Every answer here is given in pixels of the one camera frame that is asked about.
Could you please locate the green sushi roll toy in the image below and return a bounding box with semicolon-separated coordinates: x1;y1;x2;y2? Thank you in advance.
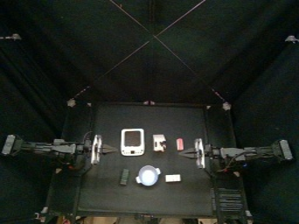
117;168;130;186

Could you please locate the small white rectangular block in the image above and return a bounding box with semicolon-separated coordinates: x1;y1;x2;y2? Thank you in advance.
164;173;182;183

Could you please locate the white rectangular device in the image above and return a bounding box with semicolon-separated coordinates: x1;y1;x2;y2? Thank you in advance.
118;128;145;157

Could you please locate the light blue bowl with handles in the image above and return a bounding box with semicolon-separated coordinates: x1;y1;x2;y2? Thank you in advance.
134;164;162;187

